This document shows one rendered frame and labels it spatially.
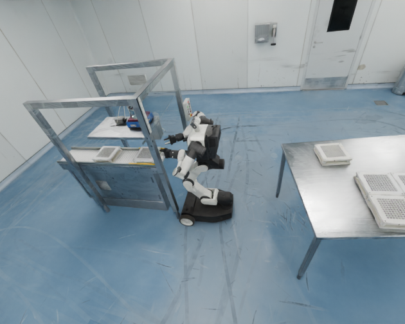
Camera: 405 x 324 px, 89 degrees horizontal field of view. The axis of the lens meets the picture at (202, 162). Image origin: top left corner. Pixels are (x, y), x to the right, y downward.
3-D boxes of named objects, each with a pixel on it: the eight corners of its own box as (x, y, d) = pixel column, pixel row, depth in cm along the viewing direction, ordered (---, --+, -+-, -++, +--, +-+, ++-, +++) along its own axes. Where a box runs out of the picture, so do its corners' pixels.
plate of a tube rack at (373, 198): (404, 197, 154) (406, 195, 153) (425, 227, 136) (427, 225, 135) (367, 196, 159) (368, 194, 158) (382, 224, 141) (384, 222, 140)
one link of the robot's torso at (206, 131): (223, 145, 225) (220, 116, 201) (219, 166, 201) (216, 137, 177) (197, 145, 232) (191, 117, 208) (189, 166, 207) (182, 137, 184)
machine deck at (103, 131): (159, 119, 217) (158, 116, 215) (145, 140, 190) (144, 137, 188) (108, 119, 232) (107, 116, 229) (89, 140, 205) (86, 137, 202)
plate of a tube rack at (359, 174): (388, 173, 172) (389, 171, 170) (404, 197, 154) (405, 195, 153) (355, 173, 177) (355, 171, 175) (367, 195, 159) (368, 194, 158)
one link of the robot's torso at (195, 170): (193, 179, 260) (213, 159, 230) (189, 190, 248) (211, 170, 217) (182, 173, 256) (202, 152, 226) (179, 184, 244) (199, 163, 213)
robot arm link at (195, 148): (197, 160, 189) (205, 147, 187) (197, 161, 180) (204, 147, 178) (186, 154, 189) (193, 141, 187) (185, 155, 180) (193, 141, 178)
